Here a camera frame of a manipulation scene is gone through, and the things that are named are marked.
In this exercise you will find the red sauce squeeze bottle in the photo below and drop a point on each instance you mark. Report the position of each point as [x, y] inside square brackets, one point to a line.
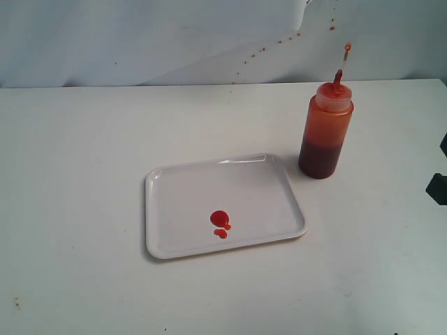
[329, 114]

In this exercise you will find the red sauce blobs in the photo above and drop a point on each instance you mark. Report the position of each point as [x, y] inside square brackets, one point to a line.
[221, 221]

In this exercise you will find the white rectangular plastic tray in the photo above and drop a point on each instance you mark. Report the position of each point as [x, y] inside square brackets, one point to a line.
[254, 190]

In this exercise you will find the white backdrop sheet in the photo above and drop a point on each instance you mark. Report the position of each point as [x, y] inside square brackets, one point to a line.
[120, 43]

